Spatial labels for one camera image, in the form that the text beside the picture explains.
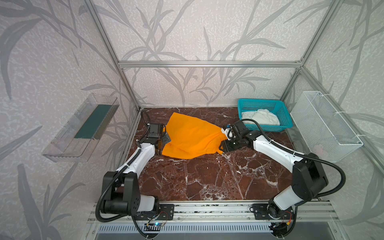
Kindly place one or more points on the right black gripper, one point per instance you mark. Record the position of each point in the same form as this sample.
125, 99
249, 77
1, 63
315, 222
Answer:
227, 144

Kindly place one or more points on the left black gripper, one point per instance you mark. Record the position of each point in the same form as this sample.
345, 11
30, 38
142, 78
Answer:
163, 139

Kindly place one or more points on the orange drawstring shorts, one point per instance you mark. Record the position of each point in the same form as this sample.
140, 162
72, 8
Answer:
191, 137

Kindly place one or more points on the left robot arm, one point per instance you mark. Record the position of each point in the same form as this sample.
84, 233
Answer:
121, 194

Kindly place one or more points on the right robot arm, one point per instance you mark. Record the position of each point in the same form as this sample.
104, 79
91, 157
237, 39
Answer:
308, 175

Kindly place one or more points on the white crumpled garment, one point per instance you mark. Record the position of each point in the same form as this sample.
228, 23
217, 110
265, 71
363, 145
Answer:
262, 116

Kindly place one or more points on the teal plastic basket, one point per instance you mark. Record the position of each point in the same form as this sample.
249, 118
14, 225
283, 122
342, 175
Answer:
274, 106

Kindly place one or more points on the small circuit board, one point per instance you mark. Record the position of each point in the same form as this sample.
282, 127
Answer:
155, 225

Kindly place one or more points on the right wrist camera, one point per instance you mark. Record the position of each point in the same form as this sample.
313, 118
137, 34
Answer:
228, 132

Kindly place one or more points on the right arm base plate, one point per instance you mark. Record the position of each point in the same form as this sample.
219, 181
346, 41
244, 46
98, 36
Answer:
261, 211

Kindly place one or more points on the pink object in wire basket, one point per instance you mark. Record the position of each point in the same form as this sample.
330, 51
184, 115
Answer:
320, 151

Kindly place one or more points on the clear acrylic wall shelf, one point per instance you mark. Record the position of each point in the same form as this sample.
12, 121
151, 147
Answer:
77, 140

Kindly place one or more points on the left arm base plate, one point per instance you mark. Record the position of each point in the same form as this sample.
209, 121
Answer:
165, 212

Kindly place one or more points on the white wire mesh basket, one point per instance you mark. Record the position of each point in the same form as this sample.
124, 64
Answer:
320, 123

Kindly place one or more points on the aluminium mounting rail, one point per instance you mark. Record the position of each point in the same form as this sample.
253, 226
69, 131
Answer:
238, 211

